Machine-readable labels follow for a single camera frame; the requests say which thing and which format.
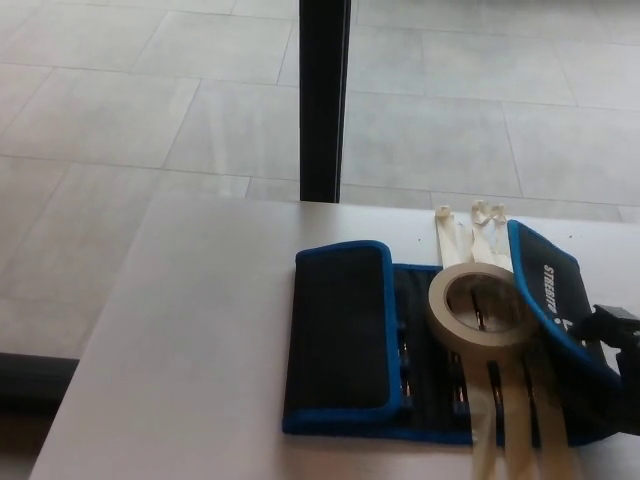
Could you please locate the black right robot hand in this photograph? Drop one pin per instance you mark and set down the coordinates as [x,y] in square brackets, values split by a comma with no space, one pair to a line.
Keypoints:
[617,325]

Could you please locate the black blue-trimmed folding toolkit case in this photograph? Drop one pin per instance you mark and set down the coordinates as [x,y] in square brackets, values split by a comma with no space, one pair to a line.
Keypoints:
[340,330]

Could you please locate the beige masking tape roll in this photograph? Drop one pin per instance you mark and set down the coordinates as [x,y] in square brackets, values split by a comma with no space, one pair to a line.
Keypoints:
[450,330]

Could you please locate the dark low bench edge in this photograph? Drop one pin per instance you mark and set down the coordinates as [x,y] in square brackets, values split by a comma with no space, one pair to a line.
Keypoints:
[30,382]

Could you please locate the black vertical post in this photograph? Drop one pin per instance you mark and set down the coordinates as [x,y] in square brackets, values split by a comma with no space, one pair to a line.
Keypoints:
[322,100]

